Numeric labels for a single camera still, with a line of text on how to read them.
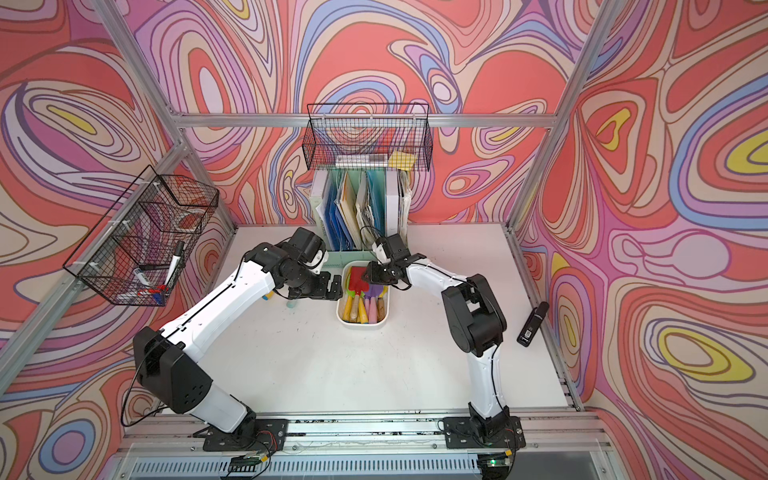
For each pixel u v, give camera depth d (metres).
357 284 0.97
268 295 0.56
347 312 0.92
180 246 0.69
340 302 0.91
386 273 0.84
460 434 0.73
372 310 0.91
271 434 0.72
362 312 0.90
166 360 0.41
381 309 0.93
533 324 0.92
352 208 0.98
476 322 0.54
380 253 0.90
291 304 0.96
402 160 0.91
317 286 0.70
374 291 0.95
